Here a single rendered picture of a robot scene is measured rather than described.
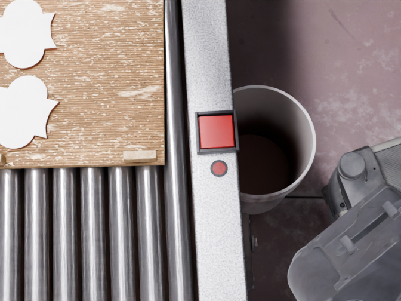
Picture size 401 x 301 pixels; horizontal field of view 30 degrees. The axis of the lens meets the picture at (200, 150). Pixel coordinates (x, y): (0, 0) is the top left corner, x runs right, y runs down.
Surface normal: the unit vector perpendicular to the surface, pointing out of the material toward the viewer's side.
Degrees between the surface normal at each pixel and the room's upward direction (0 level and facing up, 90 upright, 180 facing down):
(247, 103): 87
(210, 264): 0
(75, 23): 0
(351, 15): 0
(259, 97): 87
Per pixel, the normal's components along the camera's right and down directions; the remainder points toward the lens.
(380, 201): -0.62, -0.68
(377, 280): 0.19, 0.36
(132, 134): -0.01, -0.26
